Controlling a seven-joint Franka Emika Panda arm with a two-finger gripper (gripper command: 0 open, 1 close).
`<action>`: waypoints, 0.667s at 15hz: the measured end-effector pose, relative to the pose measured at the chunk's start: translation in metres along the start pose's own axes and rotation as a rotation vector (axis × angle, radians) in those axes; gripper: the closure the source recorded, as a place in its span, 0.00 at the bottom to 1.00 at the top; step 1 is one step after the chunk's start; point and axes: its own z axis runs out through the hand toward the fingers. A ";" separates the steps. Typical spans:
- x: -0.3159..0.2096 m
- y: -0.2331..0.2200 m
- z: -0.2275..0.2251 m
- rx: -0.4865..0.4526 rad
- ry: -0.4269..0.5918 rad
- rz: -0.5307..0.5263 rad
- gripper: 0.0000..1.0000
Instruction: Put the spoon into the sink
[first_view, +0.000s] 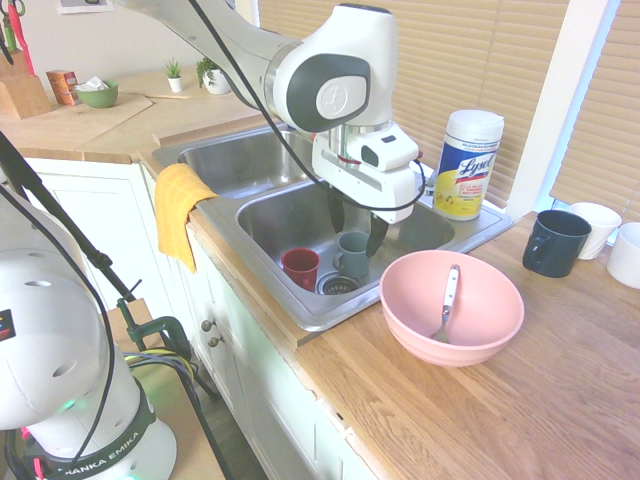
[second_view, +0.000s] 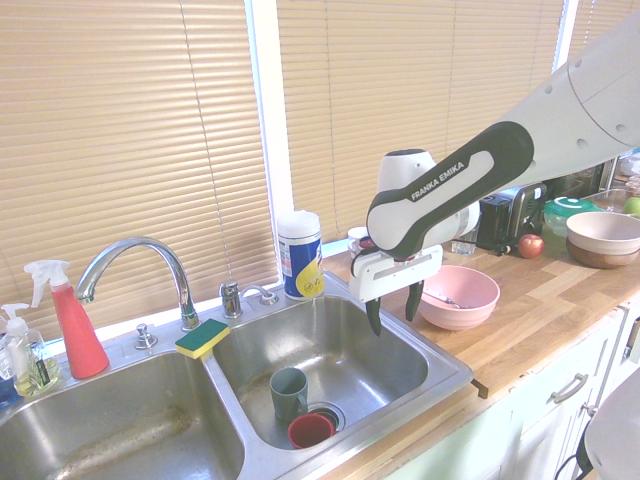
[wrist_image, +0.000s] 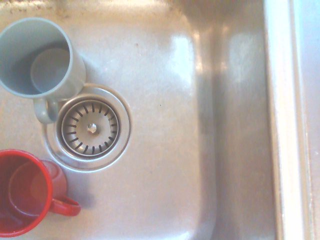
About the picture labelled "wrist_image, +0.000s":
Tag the red mug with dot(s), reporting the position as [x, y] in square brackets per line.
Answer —
[22, 195]

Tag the stainless steel double sink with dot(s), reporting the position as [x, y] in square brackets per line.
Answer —
[162, 75]

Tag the metal sink drain strainer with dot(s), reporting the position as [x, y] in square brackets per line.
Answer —
[91, 127]

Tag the grey mug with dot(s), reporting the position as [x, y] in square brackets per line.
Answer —
[30, 57]

